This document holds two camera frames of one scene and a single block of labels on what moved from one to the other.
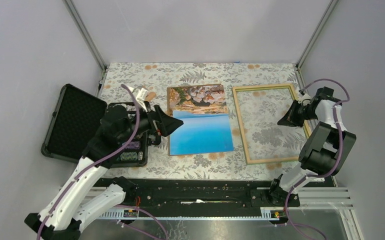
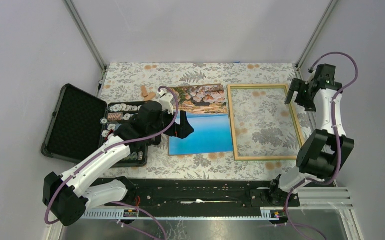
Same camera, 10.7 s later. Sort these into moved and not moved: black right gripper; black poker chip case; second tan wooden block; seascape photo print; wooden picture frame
Moved: wooden picture frame; black right gripper
Not moved: second tan wooden block; seascape photo print; black poker chip case
